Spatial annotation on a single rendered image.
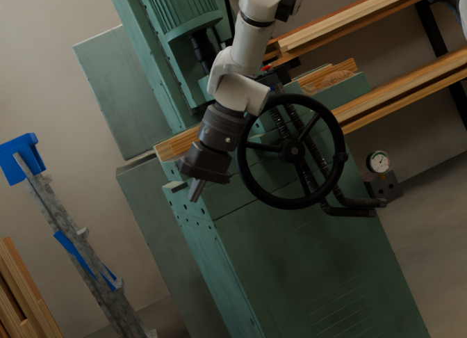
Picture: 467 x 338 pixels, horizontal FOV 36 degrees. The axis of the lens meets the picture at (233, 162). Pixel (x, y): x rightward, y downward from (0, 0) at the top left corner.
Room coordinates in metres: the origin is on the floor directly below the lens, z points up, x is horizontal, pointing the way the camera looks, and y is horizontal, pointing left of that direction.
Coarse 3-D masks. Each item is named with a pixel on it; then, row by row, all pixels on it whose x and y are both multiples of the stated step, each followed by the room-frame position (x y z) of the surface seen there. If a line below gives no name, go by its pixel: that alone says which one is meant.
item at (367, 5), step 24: (360, 0) 4.03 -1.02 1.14; (384, 0) 4.05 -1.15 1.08; (312, 24) 3.99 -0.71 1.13; (336, 24) 3.91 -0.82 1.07; (360, 24) 3.98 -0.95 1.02; (432, 24) 4.50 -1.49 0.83; (288, 48) 3.87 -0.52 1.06; (312, 48) 3.95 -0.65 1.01; (408, 72) 4.34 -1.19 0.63; (432, 72) 4.03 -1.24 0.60; (456, 72) 4.10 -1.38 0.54; (360, 96) 4.22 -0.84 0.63; (384, 96) 4.00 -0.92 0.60; (408, 96) 4.02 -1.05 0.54; (456, 96) 4.50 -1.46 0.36; (360, 120) 3.96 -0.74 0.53
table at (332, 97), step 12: (360, 72) 2.01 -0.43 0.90; (336, 84) 1.99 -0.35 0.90; (348, 84) 2.00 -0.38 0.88; (360, 84) 2.01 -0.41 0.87; (312, 96) 1.97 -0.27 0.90; (324, 96) 1.98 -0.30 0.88; (336, 96) 1.99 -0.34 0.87; (348, 96) 2.00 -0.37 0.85; (252, 132) 1.92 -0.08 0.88; (276, 132) 1.84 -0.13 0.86; (180, 156) 1.91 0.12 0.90; (168, 168) 1.98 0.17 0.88; (180, 180) 1.89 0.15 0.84
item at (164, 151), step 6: (330, 66) 2.18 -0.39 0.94; (312, 72) 2.17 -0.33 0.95; (318, 72) 2.17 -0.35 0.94; (300, 78) 2.16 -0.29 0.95; (306, 78) 2.16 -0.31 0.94; (198, 126) 2.07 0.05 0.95; (186, 132) 2.06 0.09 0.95; (174, 138) 2.05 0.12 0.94; (162, 144) 2.04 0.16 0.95; (168, 144) 2.04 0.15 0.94; (156, 150) 2.04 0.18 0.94; (162, 150) 2.04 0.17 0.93; (168, 150) 2.04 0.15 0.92; (162, 156) 2.04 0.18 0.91; (168, 156) 2.04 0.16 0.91
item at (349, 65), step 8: (344, 64) 2.17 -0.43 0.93; (352, 64) 2.18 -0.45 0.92; (320, 72) 2.15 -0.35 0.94; (328, 72) 2.16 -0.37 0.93; (304, 80) 2.14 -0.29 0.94; (312, 80) 2.14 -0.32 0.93; (320, 80) 2.15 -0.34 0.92; (184, 136) 2.04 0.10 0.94; (192, 136) 2.04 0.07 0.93; (176, 144) 2.03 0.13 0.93; (184, 144) 2.03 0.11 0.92; (176, 152) 2.03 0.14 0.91
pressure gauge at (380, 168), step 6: (372, 156) 1.93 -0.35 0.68; (378, 156) 1.93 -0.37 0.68; (384, 156) 1.94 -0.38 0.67; (366, 162) 1.94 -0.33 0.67; (372, 162) 1.93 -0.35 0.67; (378, 162) 1.93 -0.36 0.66; (384, 162) 1.93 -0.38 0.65; (390, 162) 1.93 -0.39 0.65; (372, 168) 1.92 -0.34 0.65; (378, 168) 1.93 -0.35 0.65; (384, 168) 1.93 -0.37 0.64; (378, 174) 1.95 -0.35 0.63
